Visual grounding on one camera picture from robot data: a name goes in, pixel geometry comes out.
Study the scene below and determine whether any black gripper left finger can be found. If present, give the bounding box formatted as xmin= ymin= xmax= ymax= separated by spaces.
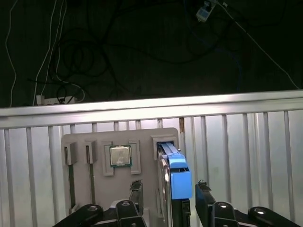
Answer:
xmin=55 ymin=181 xmax=147 ymax=227

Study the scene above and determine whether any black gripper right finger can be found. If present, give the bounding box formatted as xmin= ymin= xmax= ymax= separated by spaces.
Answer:
xmin=195 ymin=180 xmax=301 ymax=227

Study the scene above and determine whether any hard disk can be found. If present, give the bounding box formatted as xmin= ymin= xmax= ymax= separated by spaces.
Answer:
xmin=156 ymin=141 xmax=193 ymax=227

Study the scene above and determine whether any grey parts rack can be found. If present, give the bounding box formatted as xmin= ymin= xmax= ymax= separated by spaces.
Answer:
xmin=61 ymin=127 xmax=180 ymax=227

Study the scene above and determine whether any silver CPU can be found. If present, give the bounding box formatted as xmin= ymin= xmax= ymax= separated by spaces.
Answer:
xmin=109 ymin=145 xmax=132 ymax=168

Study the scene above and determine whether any white power strip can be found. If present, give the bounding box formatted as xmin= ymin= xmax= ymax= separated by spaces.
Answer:
xmin=35 ymin=94 xmax=82 ymax=106

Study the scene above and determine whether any white adapter box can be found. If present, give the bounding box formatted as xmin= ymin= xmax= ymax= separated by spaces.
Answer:
xmin=196 ymin=0 xmax=215 ymax=23

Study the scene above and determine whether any black floor cable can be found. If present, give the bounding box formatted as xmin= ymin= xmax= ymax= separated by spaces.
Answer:
xmin=26 ymin=0 xmax=237 ymax=104

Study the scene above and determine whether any thin white cable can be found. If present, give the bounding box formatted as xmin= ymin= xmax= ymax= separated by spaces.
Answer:
xmin=222 ymin=2 xmax=300 ymax=90

